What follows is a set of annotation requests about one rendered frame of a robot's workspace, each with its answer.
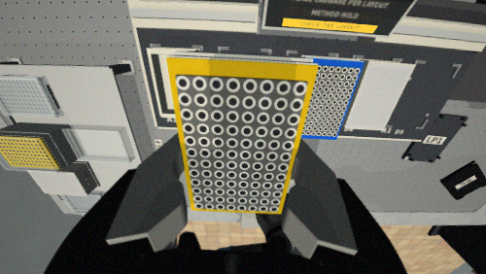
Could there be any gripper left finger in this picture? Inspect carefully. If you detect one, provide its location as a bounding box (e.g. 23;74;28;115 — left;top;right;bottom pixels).
44;133;188;274

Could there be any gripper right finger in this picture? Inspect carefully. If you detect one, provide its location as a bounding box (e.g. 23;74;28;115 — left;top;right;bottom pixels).
282;139;407;274

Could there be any blue tip rack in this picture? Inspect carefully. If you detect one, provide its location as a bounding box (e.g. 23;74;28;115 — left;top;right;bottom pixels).
289;54;365;140

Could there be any grey flat shelf table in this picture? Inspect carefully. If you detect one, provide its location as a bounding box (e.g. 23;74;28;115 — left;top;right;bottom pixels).
0;61;142;192

